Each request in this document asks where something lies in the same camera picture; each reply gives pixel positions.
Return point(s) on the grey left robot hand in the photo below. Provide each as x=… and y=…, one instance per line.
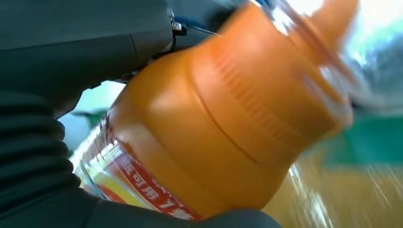
x=78, y=41

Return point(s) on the green table mat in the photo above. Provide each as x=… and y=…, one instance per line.
x=371, y=141

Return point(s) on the orange detergent bottle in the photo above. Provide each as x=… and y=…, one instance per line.
x=220, y=119

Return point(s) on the yellow taped cardboard sheet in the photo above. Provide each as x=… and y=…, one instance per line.
x=346, y=195

